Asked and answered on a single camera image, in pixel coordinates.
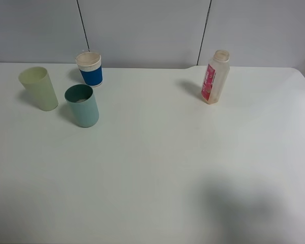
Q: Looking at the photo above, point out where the pink label drink bottle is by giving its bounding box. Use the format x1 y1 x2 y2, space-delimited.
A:
201 49 230 104

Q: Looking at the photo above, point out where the light green plastic cup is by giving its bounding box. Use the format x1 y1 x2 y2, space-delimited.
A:
18 67 58 111

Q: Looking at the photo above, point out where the teal plastic cup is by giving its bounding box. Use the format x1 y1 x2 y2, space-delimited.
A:
65 84 99 128

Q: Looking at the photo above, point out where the blue paper cup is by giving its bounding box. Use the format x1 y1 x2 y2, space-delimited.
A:
75 51 103 87

